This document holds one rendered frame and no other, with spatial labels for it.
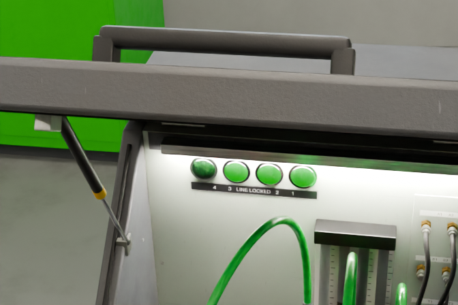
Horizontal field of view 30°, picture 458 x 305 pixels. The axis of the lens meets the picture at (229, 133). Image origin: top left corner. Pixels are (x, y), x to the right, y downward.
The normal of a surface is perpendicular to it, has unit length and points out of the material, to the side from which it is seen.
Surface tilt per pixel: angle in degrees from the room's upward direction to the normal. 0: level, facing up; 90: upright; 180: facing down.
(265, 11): 90
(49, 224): 0
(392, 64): 0
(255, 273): 90
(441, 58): 0
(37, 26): 90
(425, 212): 90
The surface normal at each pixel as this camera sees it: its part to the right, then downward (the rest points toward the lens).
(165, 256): -0.18, 0.50
